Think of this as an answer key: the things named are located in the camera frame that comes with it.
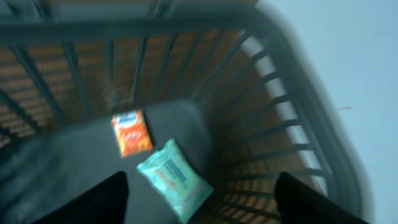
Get grey plastic mesh basket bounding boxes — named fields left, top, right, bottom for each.
left=1, top=1, right=365, bottom=223

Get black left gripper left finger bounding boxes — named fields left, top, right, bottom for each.
left=34, top=171, right=129, bottom=224

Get teal wet wipes pack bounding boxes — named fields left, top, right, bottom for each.
left=137, top=139, right=214, bottom=223

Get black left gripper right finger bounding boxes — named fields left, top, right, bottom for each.
left=274, top=172, right=367, bottom=224

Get orange Kleenex tissue pack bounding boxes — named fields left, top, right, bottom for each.
left=111, top=110, right=153, bottom=157

